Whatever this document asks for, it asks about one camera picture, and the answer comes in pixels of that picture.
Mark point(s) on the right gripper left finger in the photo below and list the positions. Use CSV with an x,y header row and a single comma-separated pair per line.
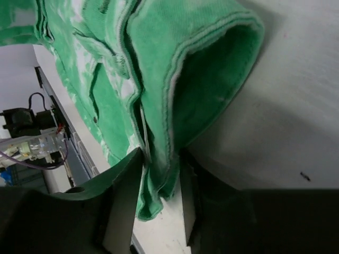
x,y
95,217

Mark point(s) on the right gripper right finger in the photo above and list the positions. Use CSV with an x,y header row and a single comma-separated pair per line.
x,y
221,219

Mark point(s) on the green tie-dye trousers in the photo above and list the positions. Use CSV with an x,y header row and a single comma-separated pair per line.
x,y
146,74

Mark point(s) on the aluminium rail frame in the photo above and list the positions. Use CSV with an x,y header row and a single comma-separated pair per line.
x,y
85,159

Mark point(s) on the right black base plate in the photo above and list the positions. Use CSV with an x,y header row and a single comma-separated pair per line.
x,y
33,137

